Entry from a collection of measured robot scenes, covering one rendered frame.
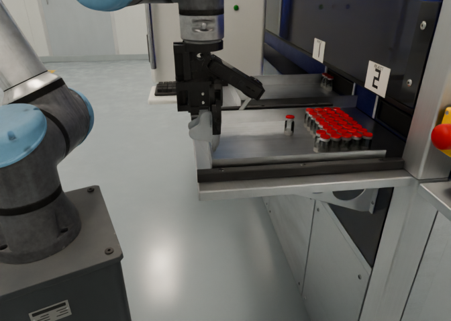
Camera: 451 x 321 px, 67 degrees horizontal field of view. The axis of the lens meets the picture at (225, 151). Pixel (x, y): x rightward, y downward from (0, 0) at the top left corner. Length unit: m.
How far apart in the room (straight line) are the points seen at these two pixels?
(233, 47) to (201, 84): 0.95
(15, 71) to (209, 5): 0.36
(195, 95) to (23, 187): 0.31
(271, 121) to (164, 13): 0.78
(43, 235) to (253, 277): 1.16
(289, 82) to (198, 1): 0.73
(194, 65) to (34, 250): 0.41
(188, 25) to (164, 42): 0.94
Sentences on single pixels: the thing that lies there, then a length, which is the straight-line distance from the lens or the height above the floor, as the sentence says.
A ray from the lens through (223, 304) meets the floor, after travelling 1.56.
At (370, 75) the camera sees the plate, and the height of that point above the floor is 1.02.
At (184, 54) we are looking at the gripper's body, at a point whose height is 1.10.
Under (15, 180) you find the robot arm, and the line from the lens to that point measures 0.61.
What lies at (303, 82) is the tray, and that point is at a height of 0.88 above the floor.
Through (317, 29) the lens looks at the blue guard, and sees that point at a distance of 1.14.
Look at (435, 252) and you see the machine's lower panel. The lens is 0.87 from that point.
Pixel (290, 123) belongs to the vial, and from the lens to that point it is 0.81.
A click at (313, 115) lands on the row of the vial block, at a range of 0.82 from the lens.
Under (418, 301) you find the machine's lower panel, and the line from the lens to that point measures 0.96.
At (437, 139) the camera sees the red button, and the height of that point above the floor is 0.99.
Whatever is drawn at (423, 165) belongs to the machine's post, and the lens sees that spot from 0.71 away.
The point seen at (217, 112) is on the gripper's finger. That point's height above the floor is 1.00.
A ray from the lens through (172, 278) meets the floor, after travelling 1.67.
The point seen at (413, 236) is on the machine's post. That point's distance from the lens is 0.81.
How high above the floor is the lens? 1.21
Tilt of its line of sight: 27 degrees down
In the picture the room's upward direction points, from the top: straight up
